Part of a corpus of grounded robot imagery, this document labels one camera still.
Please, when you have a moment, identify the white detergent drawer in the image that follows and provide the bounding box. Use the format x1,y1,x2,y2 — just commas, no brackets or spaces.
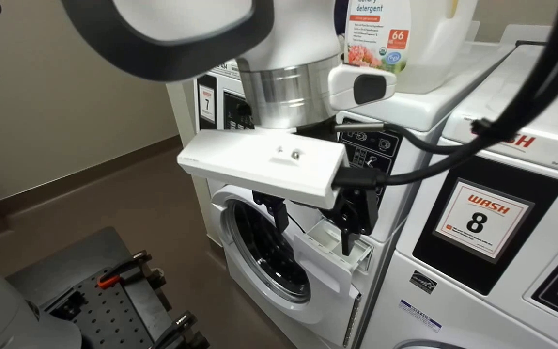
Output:
290,215,376,279

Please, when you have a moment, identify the translucent detergent bottle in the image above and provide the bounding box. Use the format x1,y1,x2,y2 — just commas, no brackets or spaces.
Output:
343,0,480,97

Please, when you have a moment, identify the white washing machine labelled 7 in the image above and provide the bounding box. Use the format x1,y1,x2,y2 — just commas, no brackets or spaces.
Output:
190,38,519,349

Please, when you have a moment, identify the white washing machine labelled 8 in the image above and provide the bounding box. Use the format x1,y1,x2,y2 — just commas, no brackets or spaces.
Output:
358,25,558,349

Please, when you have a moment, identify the white-rimmed glass washer door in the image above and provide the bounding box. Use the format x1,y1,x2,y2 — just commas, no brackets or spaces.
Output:
209,182,362,347

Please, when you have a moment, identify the number 8 label card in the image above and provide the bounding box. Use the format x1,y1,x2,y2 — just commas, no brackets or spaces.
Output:
432,180,537,263

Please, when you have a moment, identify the number 7 label card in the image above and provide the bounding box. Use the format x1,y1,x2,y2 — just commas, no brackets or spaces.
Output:
197,83,219,126

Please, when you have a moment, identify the black clamp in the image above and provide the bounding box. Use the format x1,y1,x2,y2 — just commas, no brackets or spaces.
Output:
151,310,201,349

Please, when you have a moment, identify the grey cart platform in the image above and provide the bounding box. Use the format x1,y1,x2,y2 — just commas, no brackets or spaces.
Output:
6,224,211,349

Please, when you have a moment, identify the orange-handled clamp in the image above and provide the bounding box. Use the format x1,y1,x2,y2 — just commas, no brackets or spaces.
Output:
95,250,168,292

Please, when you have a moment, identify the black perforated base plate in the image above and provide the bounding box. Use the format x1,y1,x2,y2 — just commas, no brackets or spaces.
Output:
48,273,165,349

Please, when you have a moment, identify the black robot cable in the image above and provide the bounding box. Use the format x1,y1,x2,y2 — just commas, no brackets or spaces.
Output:
333,0,558,190

